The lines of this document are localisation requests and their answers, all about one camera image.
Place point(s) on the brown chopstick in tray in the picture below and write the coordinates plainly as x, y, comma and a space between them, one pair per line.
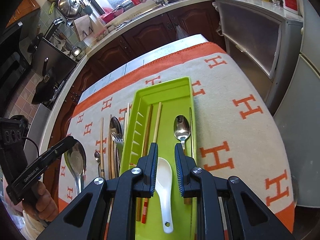
144, 153

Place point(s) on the small steel spoon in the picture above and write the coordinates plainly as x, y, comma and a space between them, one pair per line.
97, 158

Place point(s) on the steel fork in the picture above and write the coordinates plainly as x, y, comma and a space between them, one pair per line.
119, 148

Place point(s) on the grey metal cabinet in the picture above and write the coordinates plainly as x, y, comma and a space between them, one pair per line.
264, 40

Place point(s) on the white ceramic soup spoon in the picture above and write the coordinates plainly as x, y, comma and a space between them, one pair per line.
163, 189

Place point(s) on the lime green utensil tray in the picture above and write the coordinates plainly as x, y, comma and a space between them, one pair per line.
177, 99

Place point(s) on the large steel spoon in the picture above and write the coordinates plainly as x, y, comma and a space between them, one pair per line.
75, 159

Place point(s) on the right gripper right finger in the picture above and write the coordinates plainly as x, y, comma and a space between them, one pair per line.
225, 207

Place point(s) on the brown wooden chopstick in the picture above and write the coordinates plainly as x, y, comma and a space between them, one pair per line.
109, 153
102, 170

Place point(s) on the left hand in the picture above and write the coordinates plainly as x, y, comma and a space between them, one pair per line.
45, 208

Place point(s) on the light chopstick red striped end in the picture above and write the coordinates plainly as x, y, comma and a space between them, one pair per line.
146, 200

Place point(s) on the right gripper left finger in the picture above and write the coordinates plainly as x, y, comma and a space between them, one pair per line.
106, 209

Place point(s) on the white orange H-pattern cloth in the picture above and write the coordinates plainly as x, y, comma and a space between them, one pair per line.
234, 132

